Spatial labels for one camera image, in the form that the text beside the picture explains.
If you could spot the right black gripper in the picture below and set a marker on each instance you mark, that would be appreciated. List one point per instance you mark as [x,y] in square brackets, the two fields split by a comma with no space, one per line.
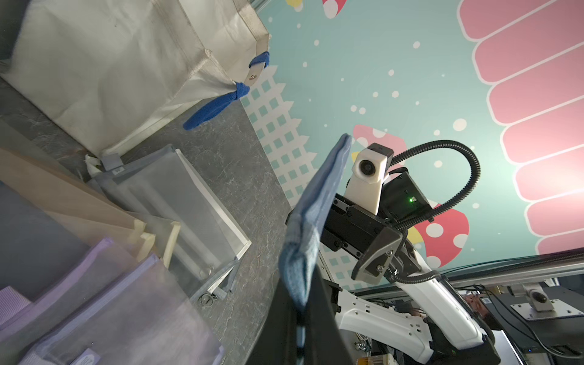
[380,243]

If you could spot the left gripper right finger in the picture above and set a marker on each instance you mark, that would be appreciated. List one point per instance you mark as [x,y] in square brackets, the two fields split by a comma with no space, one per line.
[324,343]

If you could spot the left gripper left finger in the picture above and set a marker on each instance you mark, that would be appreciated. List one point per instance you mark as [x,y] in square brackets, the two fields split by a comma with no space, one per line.
[277,340]

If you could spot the blue mesh pencil pouch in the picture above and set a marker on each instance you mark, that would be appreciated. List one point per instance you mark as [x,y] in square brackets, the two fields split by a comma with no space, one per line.
[305,224]

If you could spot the blue grey mesh pouch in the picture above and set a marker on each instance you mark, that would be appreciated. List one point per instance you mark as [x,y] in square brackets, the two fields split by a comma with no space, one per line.
[36,251]

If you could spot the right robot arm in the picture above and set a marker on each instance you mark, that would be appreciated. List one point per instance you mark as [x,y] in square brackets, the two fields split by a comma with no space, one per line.
[448,331]

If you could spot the white grey mesh pouch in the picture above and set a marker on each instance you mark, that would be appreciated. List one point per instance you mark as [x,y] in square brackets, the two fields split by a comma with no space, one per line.
[165,186]

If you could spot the beige mesh pouch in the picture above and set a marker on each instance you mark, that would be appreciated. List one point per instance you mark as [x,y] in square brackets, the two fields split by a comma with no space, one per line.
[86,214]

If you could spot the cream canvas tote bag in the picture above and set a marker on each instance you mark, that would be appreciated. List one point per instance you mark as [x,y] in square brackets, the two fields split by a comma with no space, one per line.
[112,73]

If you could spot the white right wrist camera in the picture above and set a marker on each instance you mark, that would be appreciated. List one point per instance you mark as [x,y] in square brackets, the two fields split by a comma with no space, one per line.
[368,175]

